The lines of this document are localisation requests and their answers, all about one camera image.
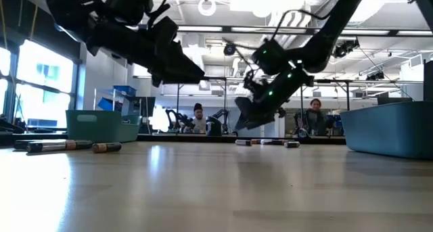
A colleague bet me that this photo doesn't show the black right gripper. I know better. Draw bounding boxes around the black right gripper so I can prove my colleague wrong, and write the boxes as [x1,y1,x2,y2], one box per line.
[235,68,315,131]

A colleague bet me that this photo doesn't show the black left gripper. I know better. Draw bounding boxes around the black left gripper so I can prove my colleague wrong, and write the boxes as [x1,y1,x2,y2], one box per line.
[86,0,206,88]

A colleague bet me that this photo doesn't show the black cylindrical device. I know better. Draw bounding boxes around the black cylindrical device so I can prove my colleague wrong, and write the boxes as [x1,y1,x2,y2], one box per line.
[205,116,223,137]

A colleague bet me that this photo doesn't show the blue storage bin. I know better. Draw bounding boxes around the blue storage bin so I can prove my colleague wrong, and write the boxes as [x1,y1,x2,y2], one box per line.
[97,97,123,112]
[113,85,137,97]

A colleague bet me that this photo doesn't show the person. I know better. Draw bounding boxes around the person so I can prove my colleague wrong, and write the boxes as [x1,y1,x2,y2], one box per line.
[185,102,208,135]
[302,97,334,137]

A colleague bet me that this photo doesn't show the green plastic bin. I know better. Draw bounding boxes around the green plastic bin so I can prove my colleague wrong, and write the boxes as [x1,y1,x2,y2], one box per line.
[65,110,143,144]

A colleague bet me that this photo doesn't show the bright window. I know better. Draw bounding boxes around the bright window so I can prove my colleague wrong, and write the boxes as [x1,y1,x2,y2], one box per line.
[15,39,75,129]
[0,46,12,116]

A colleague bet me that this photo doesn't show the blue plastic bin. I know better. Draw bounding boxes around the blue plastic bin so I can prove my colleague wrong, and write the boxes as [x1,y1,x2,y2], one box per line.
[340,101,433,160]

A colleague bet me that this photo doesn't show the dark flat monitor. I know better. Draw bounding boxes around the dark flat monitor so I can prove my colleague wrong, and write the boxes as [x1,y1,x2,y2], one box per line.
[377,96,414,106]

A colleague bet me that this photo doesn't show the long ceiling light bar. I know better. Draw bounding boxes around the long ceiling light bar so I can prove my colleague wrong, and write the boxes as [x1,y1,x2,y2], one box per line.
[175,24,433,37]

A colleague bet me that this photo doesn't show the black desk equipment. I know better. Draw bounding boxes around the black desk equipment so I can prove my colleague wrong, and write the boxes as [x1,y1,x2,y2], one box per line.
[0,114,27,135]

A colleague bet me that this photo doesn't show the black panel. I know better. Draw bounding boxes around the black panel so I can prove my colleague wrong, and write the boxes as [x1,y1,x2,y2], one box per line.
[422,59,433,101]

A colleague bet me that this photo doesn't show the black overhead rig frame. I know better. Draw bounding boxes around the black overhead rig frame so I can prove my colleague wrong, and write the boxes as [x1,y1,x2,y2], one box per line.
[133,74,424,135]

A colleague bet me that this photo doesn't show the black dome camera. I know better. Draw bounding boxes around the black dome camera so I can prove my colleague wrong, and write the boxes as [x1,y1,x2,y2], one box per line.
[223,42,237,57]

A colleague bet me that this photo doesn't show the white hanging ring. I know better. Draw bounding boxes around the white hanging ring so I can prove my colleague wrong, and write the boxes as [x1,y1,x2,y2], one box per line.
[198,0,217,18]

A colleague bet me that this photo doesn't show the black aluminium table frame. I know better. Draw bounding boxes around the black aluminium table frame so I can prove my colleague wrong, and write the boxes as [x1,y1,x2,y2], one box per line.
[0,132,348,147]

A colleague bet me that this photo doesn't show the black rig-mounted camera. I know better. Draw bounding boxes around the black rig-mounted camera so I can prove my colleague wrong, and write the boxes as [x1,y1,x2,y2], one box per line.
[333,39,361,60]
[365,71,386,81]

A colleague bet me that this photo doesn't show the yellow hanging cord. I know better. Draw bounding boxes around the yellow hanging cord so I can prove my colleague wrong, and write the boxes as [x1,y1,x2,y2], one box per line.
[0,3,8,51]
[29,3,39,42]

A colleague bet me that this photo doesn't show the white wall air unit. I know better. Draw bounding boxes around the white wall air unit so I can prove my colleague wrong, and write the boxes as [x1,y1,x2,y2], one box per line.
[408,53,424,69]

